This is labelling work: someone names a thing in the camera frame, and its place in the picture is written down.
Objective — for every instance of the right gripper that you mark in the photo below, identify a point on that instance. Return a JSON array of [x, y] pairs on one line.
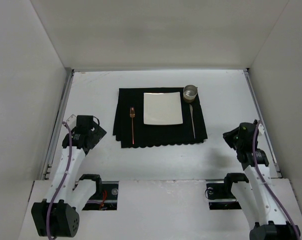
[[230, 137]]

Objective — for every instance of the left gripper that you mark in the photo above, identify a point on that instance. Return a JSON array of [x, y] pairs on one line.
[[96, 132]]

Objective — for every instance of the black cloth placemat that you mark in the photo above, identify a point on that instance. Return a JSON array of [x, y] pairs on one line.
[[156, 135]]

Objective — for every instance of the copper fork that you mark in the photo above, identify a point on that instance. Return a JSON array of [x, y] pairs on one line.
[[132, 116]]

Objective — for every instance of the silver knife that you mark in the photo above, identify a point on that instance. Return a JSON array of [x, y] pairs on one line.
[[192, 120]]

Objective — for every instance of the metal cup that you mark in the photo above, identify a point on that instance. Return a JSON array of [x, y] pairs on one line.
[[189, 93]]

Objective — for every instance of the square white plate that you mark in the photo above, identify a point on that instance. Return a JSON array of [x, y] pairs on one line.
[[162, 109]]

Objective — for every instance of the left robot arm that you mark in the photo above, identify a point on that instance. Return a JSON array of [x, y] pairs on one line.
[[58, 214]]

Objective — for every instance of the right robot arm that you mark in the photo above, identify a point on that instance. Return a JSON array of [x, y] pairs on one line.
[[253, 188]]

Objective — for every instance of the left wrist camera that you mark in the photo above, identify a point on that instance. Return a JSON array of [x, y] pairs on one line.
[[72, 121]]

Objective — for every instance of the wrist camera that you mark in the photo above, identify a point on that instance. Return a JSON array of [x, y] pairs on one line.
[[260, 128], [72, 121]]

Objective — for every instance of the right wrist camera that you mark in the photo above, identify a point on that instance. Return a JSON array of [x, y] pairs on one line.
[[260, 128]]

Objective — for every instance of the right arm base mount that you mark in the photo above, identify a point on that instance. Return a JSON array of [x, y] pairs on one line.
[[218, 197]]

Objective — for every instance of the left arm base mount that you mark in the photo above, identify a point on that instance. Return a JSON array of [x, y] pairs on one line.
[[105, 199]]

